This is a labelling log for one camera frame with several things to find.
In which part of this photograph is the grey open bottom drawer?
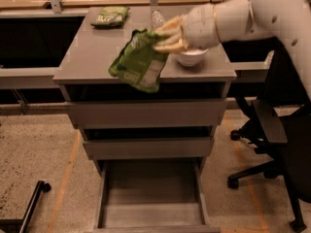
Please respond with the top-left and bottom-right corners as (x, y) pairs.
(91, 159), (221, 233)

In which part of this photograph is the grey middle drawer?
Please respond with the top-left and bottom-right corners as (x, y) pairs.
(84, 137), (214, 160)

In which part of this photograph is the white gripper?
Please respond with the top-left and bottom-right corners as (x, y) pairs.
(153, 4), (220, 53)

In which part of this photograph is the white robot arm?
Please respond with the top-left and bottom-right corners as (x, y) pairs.
(155, 0), (311, 98)

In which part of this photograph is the black office chair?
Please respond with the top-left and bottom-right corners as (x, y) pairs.
(227, 38), (311, 233)

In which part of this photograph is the grey drawer cabinet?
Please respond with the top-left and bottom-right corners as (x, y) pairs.
(53, 7), (236, 171)

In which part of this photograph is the grey top drawer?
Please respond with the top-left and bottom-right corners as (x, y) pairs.
(69, 99), (226, 128)

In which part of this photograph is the clear plastic water bottle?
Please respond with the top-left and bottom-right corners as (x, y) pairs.
(151, 10), (165, 30)

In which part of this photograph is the white ceramic bowl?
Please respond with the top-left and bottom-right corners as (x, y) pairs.
(176, 49), (208, 67)

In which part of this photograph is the black chair base leg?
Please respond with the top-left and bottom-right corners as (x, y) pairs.
(0, 181), (52, 233)

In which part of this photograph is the green chip bag on counter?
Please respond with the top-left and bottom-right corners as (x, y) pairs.
(90, 6), (129, 27)

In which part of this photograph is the green rice chip bag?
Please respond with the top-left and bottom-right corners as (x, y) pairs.
(109, 29), (168, 93)

